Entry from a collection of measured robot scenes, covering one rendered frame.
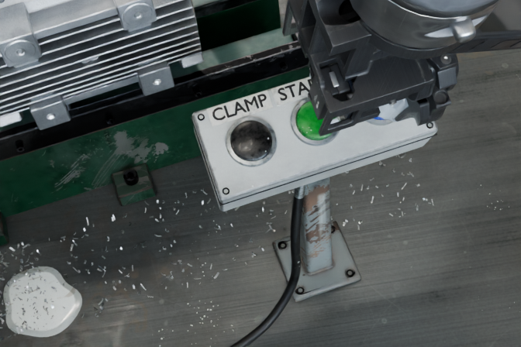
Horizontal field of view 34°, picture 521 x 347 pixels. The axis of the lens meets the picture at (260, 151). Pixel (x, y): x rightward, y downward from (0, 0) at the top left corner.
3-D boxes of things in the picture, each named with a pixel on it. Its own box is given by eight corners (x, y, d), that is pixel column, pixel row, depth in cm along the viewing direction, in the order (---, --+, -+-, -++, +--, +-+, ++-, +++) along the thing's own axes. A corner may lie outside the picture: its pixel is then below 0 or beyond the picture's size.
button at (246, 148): (238, 170, 63) (238, 164, 62) (225, 132, 64) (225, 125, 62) (276, 157, 64) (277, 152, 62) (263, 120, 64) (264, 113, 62)
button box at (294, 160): (220, 214, 67) (219, 201, 61) (191, 128, 68) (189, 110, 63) (426, 146, 68) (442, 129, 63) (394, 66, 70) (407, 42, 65)
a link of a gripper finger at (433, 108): (375, 79, 58) (401, 32, 50) (400, 71, 58) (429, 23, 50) (400, 143, 57) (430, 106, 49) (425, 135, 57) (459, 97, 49)
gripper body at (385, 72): (279, 32, 54) (295, -59, 42) (407, -7, 55) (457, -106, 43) (320, 144, 52) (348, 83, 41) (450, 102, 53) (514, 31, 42)
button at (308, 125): (301, 149, 64) (304, 143, 62) (288, 112, 64) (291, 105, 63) (339, 137, 64) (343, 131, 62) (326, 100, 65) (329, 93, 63)
